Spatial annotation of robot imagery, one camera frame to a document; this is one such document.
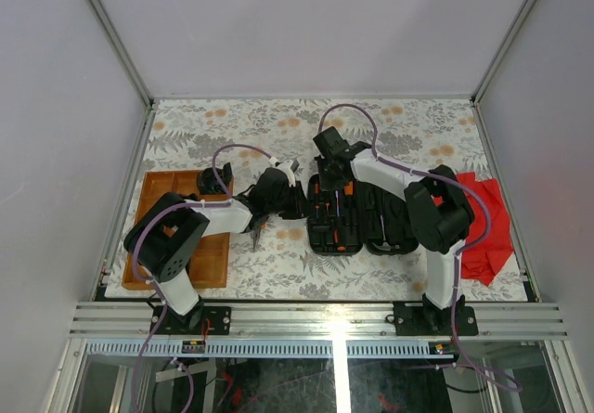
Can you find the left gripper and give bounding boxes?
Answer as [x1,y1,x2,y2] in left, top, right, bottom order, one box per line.
[267,181,316,220]

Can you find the black orange handle screwdriver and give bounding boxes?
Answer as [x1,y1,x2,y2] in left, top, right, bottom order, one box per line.
[342,182,356,229]

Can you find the black plastic tool case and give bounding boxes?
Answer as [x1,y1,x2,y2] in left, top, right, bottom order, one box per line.
[306,174,419,256]

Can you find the large orange screwdriver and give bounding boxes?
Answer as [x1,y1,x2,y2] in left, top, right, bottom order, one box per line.
[333,228,348,252]

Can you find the claw hammer black handle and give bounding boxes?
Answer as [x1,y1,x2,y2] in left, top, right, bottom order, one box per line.
[367,214,401,253]

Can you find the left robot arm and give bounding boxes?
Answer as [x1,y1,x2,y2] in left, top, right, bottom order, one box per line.
[123,166,306,334]

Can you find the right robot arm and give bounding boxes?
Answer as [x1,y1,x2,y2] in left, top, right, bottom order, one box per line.
[313,127,475,334]

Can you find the orange long-nose pliers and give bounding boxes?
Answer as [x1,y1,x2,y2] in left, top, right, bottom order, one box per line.
[249,215,269,252]

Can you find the dark patterned rolled cloth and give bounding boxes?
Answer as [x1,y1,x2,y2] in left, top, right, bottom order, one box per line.
[196,162,233,195]

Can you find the wooden compartment tray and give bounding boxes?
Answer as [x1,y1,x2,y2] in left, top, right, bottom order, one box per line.
[136,170,230,289]

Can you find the red cloth bag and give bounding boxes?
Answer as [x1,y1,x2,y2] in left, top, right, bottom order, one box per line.
[457,171,515,288]

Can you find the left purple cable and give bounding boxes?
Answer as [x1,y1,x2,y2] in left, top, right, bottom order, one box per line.
[129,143,279,413]

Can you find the aluminium front rail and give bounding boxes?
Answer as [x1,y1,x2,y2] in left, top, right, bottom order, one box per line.
[69,299,570,358]

